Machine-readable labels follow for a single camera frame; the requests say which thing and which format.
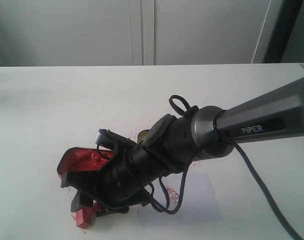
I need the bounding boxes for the red ink paste tin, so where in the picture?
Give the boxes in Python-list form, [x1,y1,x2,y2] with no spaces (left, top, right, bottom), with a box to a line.
[57,147,114,178]

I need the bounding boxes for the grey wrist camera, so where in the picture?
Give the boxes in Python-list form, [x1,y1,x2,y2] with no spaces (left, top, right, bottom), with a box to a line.
[95,128,137,150]

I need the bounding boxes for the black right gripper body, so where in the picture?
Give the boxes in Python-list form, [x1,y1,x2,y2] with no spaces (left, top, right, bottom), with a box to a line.
[95,114,197,208]

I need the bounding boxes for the white paper sheet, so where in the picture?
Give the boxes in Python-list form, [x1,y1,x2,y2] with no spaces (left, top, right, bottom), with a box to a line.
[138,171,221,228]

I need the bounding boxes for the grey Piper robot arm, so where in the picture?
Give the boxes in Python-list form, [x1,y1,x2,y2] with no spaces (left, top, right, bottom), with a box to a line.
[57,77,304,212]

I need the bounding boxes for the gold tin lid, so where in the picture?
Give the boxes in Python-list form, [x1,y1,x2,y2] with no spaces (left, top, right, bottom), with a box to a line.
[137,129,149,143]

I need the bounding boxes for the red stamp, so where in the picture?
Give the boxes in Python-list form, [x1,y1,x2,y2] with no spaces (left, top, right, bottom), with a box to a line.
[75,202,103,229]

